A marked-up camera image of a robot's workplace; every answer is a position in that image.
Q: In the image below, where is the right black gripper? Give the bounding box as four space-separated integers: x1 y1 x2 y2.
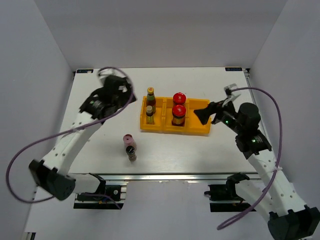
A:
192 97 243 135

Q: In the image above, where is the red-lid jar front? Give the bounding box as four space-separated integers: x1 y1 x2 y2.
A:
171 105 187 127

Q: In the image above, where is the red-lid jar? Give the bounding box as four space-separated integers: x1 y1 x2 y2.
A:
171 105 187 127
172 92 187 106

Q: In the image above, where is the tall yellow-cap sauce bottle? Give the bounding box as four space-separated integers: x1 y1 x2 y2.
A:
146 87 156 113

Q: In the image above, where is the small beige-cap sauce bottle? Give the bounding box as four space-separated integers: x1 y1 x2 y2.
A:
146 105 155 125

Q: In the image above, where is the pink-cap spice bottle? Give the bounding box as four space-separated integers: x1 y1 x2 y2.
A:
122 134 137 150

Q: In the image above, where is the black-cap spice bottle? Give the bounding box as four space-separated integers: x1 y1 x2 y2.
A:
125 145 137 161

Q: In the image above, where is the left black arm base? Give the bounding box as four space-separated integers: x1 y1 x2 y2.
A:
73 174 126 210

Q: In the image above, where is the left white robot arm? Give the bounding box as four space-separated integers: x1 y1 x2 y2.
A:
28 74 136 201

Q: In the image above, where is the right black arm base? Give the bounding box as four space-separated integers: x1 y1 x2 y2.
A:
204 172 251 213

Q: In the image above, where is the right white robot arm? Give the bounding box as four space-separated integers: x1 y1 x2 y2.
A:
194 101 320 240

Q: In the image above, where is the left blue table label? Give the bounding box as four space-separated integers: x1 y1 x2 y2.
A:
76 69 94 74

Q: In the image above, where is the blue table label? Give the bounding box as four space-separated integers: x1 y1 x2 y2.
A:
225 67 243 72
76 69 94 74

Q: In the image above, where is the yellow three-compartment bin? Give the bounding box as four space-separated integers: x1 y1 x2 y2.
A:
140 96 211 136

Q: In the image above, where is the right blue table label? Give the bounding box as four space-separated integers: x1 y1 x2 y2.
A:
225 67 243 72

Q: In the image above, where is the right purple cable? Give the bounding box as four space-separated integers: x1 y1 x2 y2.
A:
216 87 283 231

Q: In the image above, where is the purple cable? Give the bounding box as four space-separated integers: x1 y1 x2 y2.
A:
5 66 133 203
216 87 283 231

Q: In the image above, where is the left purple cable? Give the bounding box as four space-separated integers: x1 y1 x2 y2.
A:
5 66 133 203

